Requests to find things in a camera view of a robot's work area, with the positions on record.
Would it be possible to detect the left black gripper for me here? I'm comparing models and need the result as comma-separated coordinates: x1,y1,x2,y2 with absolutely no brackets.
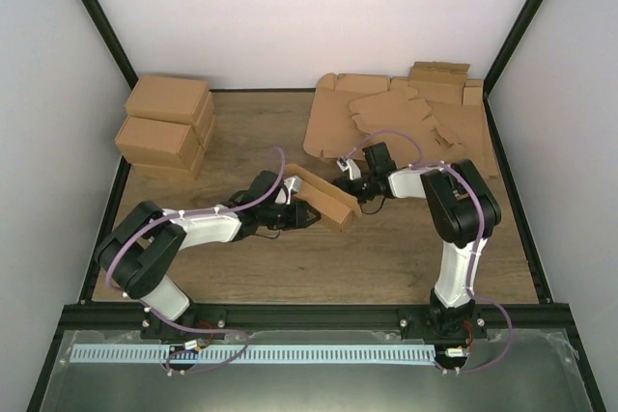
260,200,322,231

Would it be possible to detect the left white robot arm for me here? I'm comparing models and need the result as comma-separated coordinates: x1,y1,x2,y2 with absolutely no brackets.
95,171,322,339

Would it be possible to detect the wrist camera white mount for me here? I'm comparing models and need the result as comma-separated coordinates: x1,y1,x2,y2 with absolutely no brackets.
275,176,303,205
336,157,362,180

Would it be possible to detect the stack of flat cardboard blanks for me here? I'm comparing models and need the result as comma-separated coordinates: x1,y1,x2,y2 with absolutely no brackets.
303,62,498,178

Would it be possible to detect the light blue slotted cable duct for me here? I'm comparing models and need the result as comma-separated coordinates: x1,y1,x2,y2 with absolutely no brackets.
70,343,435,366

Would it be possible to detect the black aluminium frame rail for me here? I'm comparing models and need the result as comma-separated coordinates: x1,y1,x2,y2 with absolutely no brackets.
58,302,575,340

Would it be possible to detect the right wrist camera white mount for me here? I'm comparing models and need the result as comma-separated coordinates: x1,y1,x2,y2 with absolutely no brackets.
336,157,362,180

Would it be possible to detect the cardboard box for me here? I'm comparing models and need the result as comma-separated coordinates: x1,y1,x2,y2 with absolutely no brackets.
132,148,205,179
285,164,362,234
115,117,215,170
125,75,214,132

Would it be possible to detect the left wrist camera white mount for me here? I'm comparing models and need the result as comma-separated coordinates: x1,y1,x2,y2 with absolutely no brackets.
275,176,303,205

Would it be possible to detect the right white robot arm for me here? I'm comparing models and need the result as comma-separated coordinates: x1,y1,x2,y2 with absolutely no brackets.
333,143,501,338

